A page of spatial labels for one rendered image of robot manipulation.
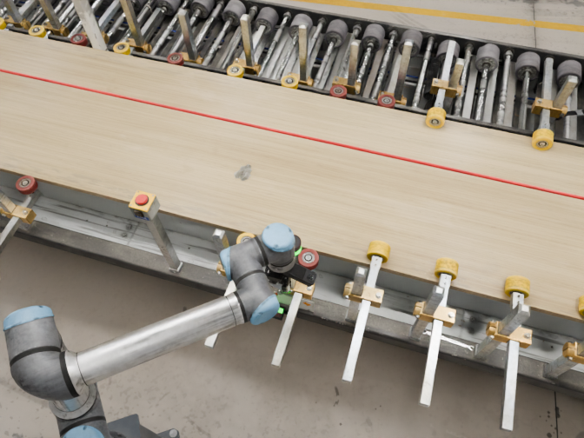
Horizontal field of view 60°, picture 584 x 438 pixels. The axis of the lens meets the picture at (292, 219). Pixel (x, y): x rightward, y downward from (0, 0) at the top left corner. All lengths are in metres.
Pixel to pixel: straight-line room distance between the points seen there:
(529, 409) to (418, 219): 1.23
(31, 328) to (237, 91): 1.49
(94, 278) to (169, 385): 0.79
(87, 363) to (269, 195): 1.04
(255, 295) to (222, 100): 1.29
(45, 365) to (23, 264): 2.02
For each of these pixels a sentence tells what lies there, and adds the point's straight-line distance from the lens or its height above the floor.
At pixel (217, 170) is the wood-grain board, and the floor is 0.90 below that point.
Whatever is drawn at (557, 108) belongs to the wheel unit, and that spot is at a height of 0.97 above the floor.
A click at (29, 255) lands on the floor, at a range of 3.36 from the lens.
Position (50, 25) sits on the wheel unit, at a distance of 3.22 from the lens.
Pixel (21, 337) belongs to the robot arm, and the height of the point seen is 1.44.
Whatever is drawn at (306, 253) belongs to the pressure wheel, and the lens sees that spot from 1.92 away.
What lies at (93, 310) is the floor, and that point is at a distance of 3.03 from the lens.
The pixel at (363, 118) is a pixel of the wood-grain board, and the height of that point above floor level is 0.90.
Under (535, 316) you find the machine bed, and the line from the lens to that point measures 2.21.
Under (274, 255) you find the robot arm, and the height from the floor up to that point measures 1.35.
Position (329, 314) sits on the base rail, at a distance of 2.04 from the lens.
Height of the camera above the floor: 2.61
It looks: 59 degrees down
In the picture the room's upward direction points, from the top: 3 degrees counter-clockwise
